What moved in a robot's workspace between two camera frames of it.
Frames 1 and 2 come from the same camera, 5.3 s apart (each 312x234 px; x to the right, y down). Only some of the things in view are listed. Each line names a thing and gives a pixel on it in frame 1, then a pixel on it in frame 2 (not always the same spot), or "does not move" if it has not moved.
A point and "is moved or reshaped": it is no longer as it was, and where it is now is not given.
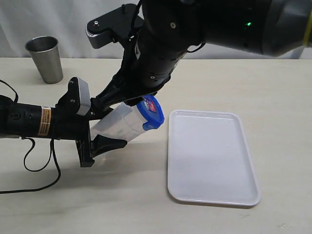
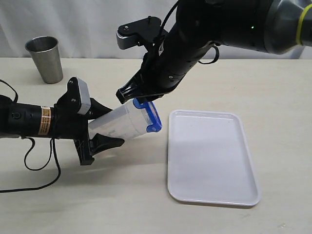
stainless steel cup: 45,50 does not move
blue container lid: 150,108 is moved or reshaped
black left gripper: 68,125 does not move
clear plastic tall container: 122,123 does not move
